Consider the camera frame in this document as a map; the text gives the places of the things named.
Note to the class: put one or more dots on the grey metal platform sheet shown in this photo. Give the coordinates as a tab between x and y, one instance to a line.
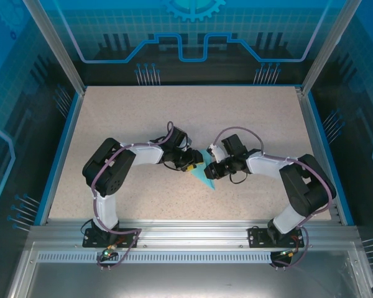
189	281

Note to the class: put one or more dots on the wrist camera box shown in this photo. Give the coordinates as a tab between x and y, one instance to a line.
188	141
217	152

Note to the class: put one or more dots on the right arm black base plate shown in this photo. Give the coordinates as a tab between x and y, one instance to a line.
255	239

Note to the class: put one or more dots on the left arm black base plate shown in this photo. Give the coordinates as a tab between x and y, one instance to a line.
87	241

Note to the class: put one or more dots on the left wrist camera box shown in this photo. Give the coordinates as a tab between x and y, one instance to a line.
188	141

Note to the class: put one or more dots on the aluminium side rail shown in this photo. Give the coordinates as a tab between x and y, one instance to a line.
314	139

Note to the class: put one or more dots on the aluminium frame post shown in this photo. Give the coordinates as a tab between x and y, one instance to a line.
329	46
63	56

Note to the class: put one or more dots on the light blue cloth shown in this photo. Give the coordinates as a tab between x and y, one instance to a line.
202	177

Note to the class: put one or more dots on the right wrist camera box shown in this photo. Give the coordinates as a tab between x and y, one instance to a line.
217	152

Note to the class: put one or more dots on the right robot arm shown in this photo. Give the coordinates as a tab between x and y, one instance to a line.
304	186

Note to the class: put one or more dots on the aluminium mounting rail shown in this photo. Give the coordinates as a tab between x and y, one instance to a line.
189	232

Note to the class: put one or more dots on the blue table edge strip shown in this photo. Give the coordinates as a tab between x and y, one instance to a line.
61	155

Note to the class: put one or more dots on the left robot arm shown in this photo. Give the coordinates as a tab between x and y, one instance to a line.
108	167

